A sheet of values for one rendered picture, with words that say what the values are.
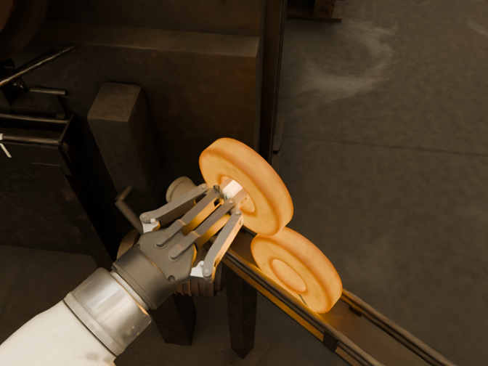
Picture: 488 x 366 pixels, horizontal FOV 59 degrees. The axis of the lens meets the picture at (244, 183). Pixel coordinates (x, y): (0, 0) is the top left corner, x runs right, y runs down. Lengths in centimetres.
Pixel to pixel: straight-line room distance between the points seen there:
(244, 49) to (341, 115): 121
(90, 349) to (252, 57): 50
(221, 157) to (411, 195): 124
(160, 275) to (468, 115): 178
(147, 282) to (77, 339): 9
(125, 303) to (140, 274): 4
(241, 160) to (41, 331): 29
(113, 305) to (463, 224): 141
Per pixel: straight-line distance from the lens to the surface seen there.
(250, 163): 53
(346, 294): 69
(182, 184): 78
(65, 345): 49
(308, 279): 62
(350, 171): 172
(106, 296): 50
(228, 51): 75
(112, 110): 78
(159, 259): 54
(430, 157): 187
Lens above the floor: 132
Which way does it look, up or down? 54 degrees down
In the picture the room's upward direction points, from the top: straight up
